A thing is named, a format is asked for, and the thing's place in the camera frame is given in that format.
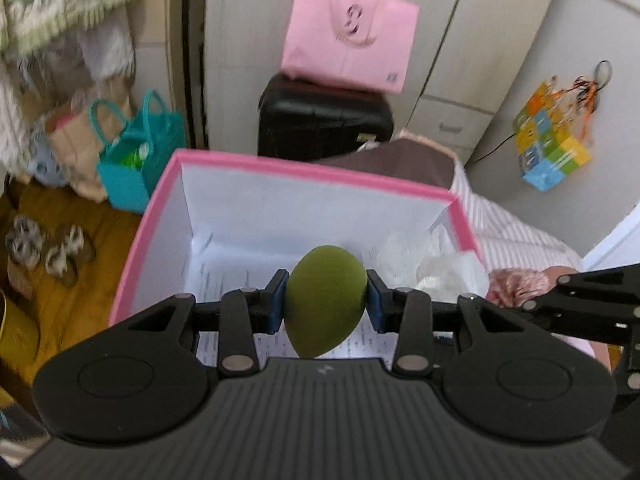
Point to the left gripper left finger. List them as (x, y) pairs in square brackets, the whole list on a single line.
[(243, 313)]

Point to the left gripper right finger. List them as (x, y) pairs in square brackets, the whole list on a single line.
[(406, 312)]

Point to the green soft egg toy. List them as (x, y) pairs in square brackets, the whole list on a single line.
[(324, 300)]

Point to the pink floral cloth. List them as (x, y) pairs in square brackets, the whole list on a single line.
[(511, 288)]

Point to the white crumpled plastic bag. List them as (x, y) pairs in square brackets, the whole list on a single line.
[(429, 262)]

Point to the pink cardboard box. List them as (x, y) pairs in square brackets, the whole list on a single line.
[(218, 222)]

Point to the striped table cloth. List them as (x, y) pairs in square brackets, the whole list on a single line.
[(505, 241)]

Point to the colourful paper gift bag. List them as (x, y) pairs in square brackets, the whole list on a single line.
[(552, 132)]

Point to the teal woven basket bag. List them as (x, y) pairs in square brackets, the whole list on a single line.
[(131, 165)]

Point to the black suitcase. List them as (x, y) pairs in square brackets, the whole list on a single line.
[(301, 121)]

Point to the brown paper bag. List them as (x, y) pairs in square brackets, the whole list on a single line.
[(77, 149)]

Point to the pink tote bag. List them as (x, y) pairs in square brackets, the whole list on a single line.
[(351, 44)]

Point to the white wardrobe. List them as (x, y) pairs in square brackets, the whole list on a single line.
[(464, 60)]

